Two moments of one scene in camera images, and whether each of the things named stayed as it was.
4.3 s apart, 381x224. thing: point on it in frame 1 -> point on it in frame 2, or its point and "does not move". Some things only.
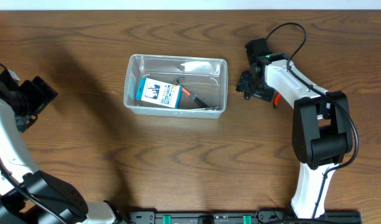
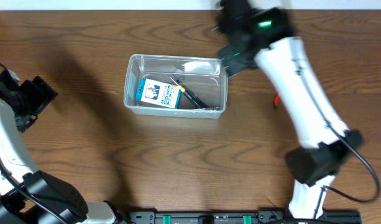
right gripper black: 242,84 -> 233,60
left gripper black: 38,101 does not move
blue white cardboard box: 159,93 does not move
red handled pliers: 276,101 does not move
